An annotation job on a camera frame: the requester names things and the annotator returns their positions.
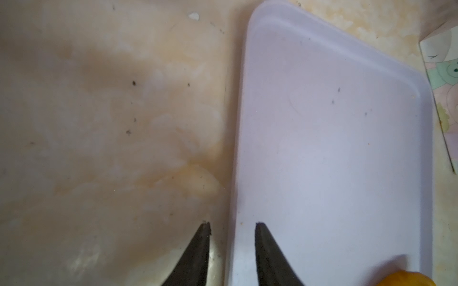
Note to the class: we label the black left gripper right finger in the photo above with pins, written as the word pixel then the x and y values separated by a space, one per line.
pixel 272 267

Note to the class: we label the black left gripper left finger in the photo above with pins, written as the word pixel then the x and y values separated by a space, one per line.
pixel 192 267

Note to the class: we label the grey lilac tray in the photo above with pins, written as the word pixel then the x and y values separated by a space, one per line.
pixel 333 154

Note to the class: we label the ring doughnut bread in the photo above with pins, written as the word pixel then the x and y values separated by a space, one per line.
pixel 406 278

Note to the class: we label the cartoon animal paper bag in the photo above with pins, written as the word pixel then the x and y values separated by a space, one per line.
pixel 440 55

